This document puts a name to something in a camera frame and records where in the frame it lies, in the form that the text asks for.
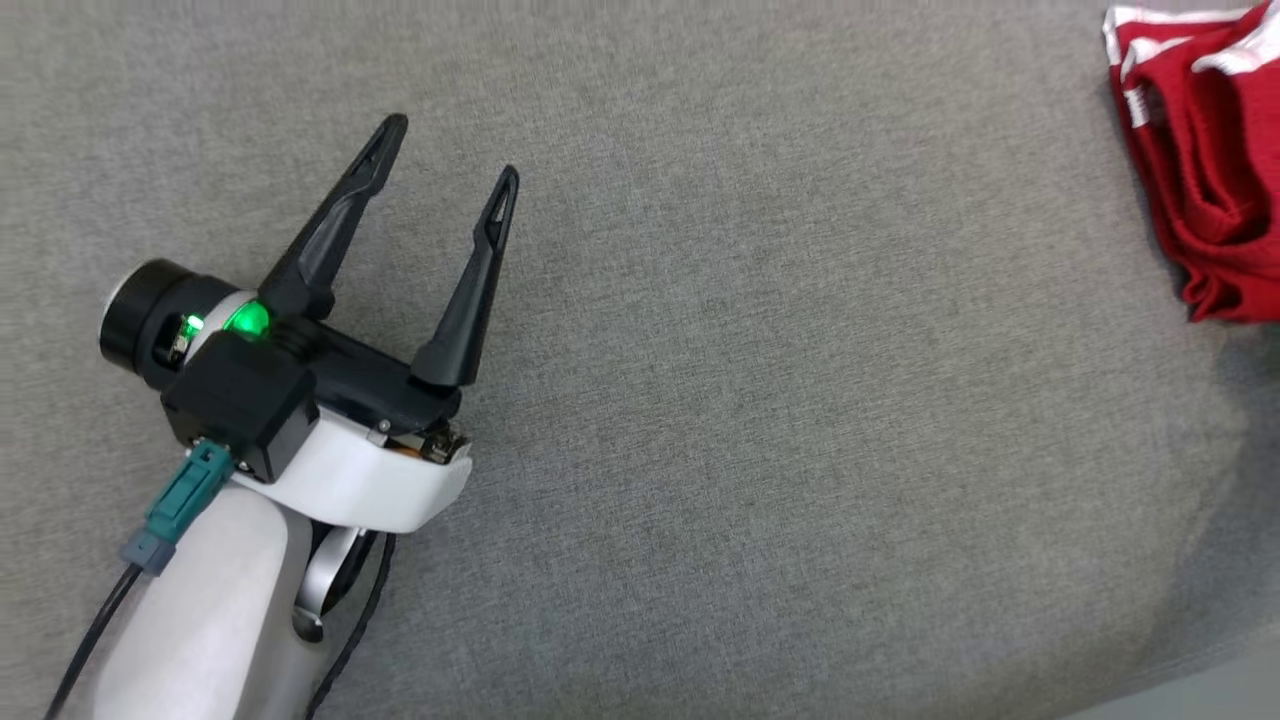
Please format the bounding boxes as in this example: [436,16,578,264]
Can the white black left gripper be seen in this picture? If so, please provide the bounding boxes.
[98,112,521,533]

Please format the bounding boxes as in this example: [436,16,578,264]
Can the red shorts with white trim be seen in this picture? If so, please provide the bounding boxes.
[1102,0,1280,324]

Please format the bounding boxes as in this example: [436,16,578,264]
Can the teal left camera connector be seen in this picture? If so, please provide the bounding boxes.
[120,440,237,577]

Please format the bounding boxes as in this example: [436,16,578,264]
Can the thin black cable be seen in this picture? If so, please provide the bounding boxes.
[42,563,147,720]
[303,533,398,720]

